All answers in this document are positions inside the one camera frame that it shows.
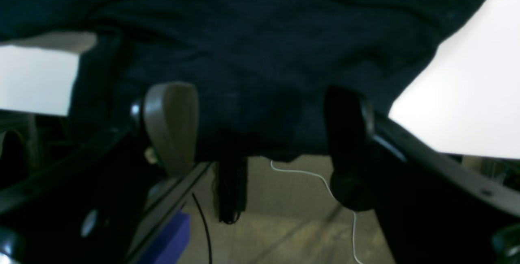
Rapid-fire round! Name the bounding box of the blue box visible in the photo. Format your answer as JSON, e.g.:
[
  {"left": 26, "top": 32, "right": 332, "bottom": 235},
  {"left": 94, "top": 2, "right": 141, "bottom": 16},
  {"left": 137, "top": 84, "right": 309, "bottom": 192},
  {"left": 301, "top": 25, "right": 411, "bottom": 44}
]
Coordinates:
[{"left": 138, "top": 212, "right": 190, "bottom": 264}]

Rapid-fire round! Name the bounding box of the white cable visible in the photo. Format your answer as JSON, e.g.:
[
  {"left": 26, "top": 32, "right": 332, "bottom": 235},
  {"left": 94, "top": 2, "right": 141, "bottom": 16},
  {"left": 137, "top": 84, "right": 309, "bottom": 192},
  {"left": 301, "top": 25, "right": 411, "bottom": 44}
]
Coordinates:
[{"left": 270, "top": 160, "right": 364, "bottom": 264}]

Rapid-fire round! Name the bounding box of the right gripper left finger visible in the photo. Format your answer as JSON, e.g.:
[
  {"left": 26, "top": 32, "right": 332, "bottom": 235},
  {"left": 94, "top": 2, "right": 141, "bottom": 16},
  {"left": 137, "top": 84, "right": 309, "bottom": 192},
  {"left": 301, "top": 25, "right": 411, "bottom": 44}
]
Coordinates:
[{"left": 130, "top": 82, "right": 199, "bottom": 177}]

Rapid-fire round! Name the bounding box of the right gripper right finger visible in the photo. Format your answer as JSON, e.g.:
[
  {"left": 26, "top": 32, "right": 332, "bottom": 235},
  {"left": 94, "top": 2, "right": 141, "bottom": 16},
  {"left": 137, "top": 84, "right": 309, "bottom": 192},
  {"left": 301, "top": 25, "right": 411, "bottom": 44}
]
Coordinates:
[{"left": 323, "top": 86, "right": 407, "bottom": 212}]

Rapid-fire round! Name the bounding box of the black t-shirt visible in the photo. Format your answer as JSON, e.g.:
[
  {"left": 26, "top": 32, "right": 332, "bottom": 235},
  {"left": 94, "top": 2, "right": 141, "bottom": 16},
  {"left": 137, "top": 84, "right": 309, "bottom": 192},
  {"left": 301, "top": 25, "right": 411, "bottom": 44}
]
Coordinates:
[{"left": 0, "top": 0, "right": 486, "bottom": 161}]

